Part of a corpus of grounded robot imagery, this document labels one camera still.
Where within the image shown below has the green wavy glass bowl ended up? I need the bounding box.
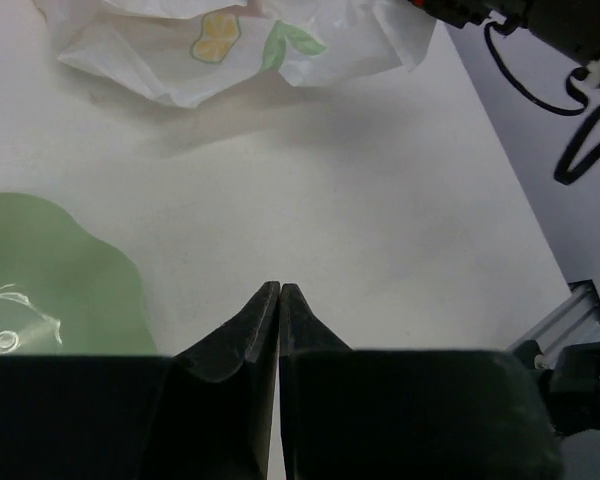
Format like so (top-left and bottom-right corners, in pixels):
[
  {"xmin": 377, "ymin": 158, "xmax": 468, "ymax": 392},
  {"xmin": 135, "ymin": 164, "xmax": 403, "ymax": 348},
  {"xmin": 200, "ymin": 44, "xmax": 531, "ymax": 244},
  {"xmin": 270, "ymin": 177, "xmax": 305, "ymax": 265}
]
[{"xmin": 0, "ymin": 193, "xmax": 158, "ymax": 356}]

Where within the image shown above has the white plastic bag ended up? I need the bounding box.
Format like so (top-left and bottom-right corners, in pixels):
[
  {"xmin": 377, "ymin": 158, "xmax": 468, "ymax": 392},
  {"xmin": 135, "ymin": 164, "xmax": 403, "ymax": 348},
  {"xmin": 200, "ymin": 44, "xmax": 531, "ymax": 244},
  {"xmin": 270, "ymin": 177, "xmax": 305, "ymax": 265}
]
[{"xmin": 37, "ymin": 0, "xmax": 435, "ymax": 108}]

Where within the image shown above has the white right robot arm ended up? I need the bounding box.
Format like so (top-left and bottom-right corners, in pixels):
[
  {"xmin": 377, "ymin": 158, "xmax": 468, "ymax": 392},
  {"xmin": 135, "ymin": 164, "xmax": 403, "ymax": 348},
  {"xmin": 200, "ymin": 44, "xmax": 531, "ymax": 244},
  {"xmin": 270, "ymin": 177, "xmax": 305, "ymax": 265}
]
[{"xmin": 412, "ymin": 0, "xmax": 600, "ymax": 186}]

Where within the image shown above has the aluminium front frame rail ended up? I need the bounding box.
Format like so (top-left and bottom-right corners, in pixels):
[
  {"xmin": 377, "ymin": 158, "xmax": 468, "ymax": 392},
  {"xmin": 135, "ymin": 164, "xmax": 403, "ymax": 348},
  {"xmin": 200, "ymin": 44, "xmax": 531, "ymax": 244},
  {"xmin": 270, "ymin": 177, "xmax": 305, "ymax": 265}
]
[{"xmin": 508, "ymin": 280, "xmax": 600, "ymax": 369}]

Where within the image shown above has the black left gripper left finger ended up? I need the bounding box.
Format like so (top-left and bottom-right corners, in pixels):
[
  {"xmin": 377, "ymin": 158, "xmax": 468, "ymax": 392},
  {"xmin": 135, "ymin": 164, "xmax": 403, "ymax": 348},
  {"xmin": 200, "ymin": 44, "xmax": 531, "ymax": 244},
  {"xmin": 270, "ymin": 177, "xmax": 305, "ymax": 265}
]
[{"xmin": 149, "ymin": 281, "xmax": 280, "ymax": 479}]

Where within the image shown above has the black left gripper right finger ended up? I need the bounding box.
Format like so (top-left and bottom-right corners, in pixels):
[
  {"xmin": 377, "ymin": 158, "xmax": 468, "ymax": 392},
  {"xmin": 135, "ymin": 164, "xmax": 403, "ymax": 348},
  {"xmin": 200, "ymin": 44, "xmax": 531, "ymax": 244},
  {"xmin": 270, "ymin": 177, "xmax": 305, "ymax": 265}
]
[{"xmin": 279, "ymin": 284, "xmax": 563, "ymax": 479}]

